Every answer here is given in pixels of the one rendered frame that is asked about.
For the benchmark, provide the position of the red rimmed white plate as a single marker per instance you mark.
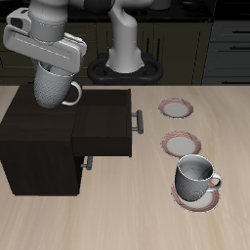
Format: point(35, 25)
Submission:
point(176, 108)
point(181, 144)
point(208, 201)

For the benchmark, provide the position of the dark kitchen cupboards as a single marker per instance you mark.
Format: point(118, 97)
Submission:
point(182, 42)

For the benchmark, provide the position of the dark wooden drawer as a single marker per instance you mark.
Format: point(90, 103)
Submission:
point(104, 130)

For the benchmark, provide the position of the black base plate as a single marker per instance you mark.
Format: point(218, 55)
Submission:
point(97, 72)

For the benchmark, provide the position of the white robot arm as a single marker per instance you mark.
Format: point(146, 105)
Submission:
point(122, 39)

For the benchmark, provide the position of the dark wooden cabinet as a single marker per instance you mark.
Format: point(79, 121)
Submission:
point(39, 143)

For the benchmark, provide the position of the grey porcelain mug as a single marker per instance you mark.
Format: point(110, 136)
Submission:
point(192, 179)

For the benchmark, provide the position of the white porcelain mug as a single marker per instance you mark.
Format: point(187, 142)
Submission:
point(50, 88)

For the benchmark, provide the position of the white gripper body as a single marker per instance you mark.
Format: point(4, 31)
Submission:
point(49, 52)

